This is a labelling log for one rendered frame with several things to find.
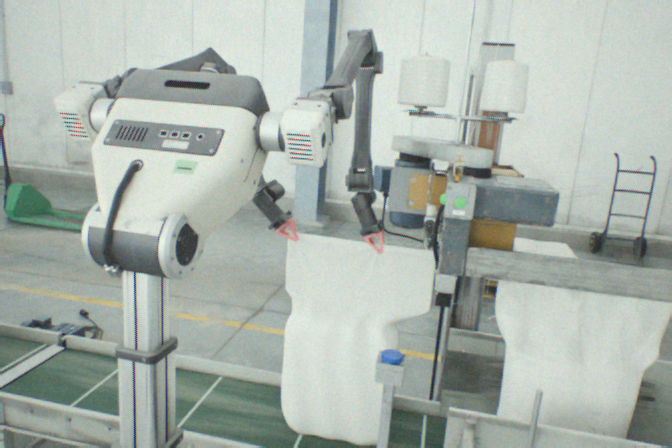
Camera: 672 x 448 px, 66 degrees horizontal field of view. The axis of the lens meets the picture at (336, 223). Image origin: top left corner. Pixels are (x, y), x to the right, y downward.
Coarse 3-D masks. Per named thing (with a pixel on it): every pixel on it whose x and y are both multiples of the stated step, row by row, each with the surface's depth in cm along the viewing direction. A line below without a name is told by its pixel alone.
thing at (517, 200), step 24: (480, 192) 141; (504, 192) 139; (528, 192) 138; (552, 192) 137; (480, 216) 142; (504, 216) 141; (528, 216) 139; (552, 216) 138; (456, 240) 144; (456, 264) 146
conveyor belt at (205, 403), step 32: (64, 352) 224; (32, 384) 199; (64, 384) 200; (96, 384) 202; (192, 384) 206; (224, 384) 208; (256, 384) 210; (192, 416) 186; (224, 416) 187; (256, 416) 189; (416, 416) 196
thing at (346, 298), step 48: (288, 240) 174; (336, 240) 170; (288, 288) 178; (336, 288) 174; (384, 288) 170; (432, 288) 167; (288, 336) 174; (336, 336) 170; (384, 336) 167; (288, 384) 177; (336, 384) 172; (336, 432) 177
